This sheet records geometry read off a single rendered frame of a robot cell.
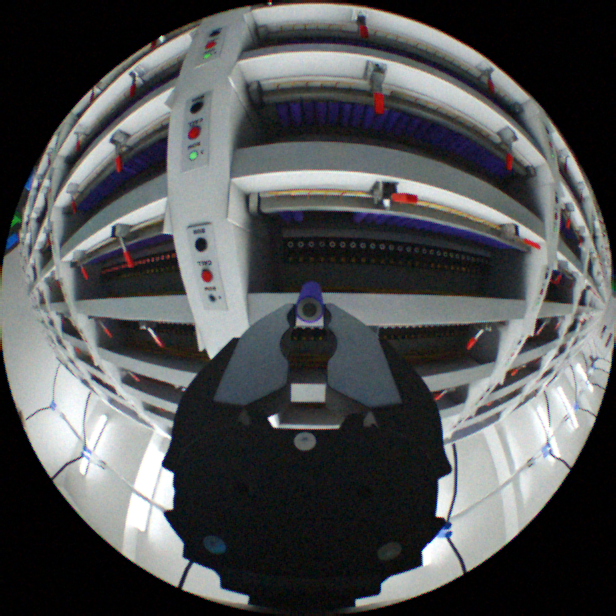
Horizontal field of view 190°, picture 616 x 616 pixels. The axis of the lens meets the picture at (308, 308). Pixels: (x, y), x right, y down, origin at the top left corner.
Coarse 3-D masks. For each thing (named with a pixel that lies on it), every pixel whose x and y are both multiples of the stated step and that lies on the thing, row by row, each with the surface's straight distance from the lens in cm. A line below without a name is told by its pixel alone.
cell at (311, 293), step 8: (304, 288) 15; (312, 288) 15; (320, 288) 18; (304, 296) 12; (312, 296) 12; (320, 296) 14; (296, 304) 13; (304, 304) 12; (312, 304) 12; (320, 304) 12; (296, 312) 13; (304, 312) 12; (312, 312) 12; (320, 312) 13; (304, 320) 13; (312, 320) 13
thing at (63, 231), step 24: (48, 192) 97; (72, 288) 84; (96, 288) 88; (72, 312) 90; (96, 336) 89; (120, 336) 95; (96, 360) 99; (120, 384) 98; (144, 408) 109; (168, 432) 127
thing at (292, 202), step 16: (272, 192) 26; (288, 192) 26; (352, 192) 26; (272, 208) 27; (288, 208) 28; (304, 208) 28; (320, 208) 28; (336, 208) 28; (352, 208) 28; (368, 208) 28; (400, 208) 29; (416, 208) 31; (432, 208) 32; (448, 208) 32; (448, 224) 35; (464, 224) 36; (480, 224) 39
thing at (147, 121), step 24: (168, 96) 35; (120, 120) 47; (144, 120) 44; (168, 120) 43; (96, 144) 54; (120, 144) 47; (144, 144) 46; (96, 168) 59; (120, 168) 45; (144, 168) 56; (72, 192) 70; (96, 192) 71; (120, 192) 68; (72, 216) 87
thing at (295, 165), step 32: (256, 160) 25; (288, 160) 24; (320, 160) 23; (352, 160) 24; (384, 160) 25; (416, 160) 27; (256, 192) 28; (416, 192) 28; (448, 192) 28; (480, 192) 33; (256, 224) 33; (512, 256) 60; (544, 256) 55
